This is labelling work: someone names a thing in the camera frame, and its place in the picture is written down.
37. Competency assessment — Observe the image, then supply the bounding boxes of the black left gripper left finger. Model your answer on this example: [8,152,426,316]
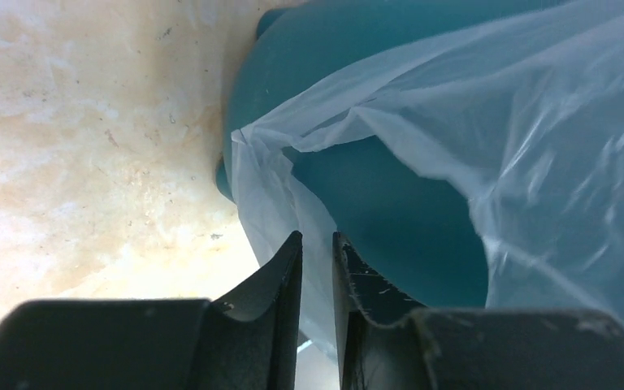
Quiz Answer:
[0,232,302,389]

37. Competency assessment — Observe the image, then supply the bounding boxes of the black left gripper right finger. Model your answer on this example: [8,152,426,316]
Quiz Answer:
[332,232,624,389]

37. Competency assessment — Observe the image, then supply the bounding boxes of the teal plastic trash bin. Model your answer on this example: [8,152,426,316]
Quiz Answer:
[223,1,551,307]

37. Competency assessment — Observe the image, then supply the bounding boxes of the light blue trash bag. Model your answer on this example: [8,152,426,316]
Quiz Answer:
[223,1,624,366]

